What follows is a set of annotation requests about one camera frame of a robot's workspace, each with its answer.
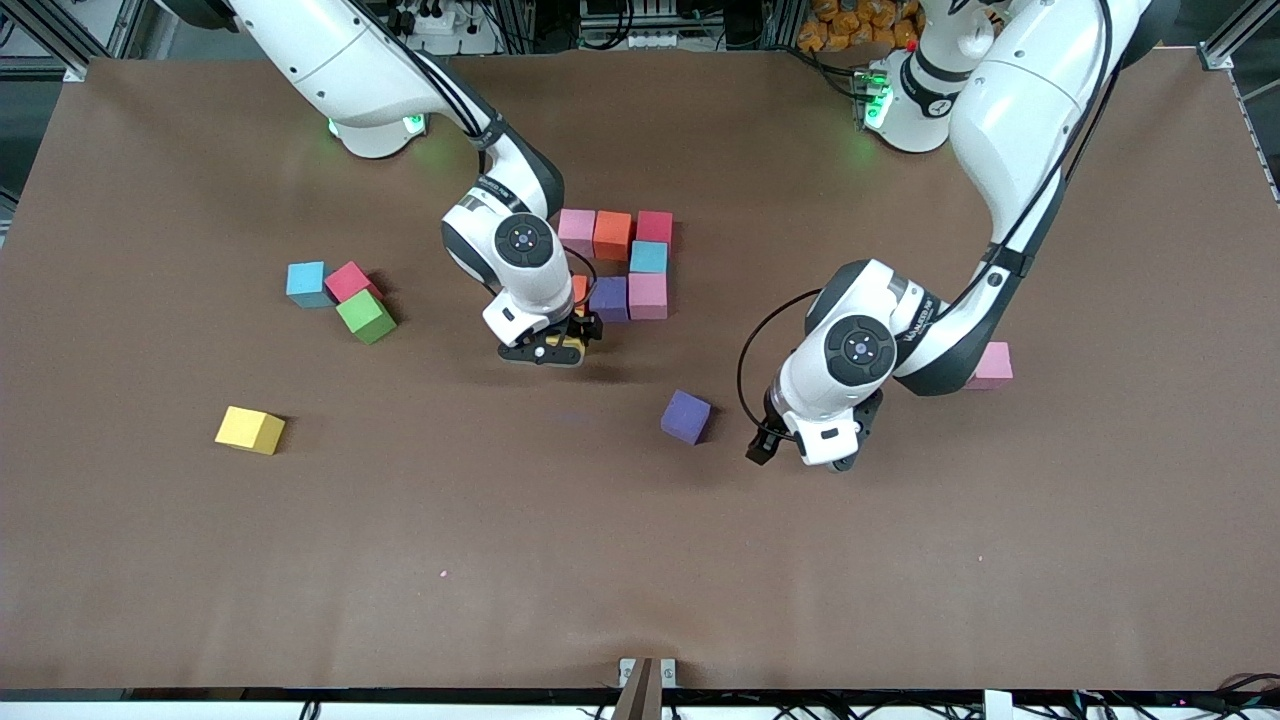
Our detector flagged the green foam cube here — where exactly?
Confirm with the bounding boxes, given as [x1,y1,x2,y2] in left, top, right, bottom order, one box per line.
[335,289,398,346]

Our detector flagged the orange snack bag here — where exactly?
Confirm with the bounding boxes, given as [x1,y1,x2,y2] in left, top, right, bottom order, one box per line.
[797,0,926,53]

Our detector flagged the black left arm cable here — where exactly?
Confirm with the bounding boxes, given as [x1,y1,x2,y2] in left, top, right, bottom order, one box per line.
[737,289,827,433]

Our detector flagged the aluminium frame profile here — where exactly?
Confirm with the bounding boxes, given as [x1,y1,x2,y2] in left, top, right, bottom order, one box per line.
[1200,0,1280,73]
[0,0,151,83]

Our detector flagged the pink foam cube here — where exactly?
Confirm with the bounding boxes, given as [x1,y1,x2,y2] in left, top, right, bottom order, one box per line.
[558,208,598,259]
[968,342,1014,390]
[627,272,669,321]

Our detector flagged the grey electronics box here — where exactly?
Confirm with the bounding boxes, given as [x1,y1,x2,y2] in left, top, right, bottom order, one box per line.
[578,0,683,51]

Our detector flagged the purple foam cube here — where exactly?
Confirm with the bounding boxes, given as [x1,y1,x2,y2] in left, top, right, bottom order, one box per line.
[589,276,630,323]
[660,389,713,446]

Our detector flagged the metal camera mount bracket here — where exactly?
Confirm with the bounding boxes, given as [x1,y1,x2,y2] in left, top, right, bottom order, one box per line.
[612,656,679,720]

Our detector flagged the white power strip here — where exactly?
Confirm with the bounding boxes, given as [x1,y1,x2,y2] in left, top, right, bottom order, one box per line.
[385,0,501,57]

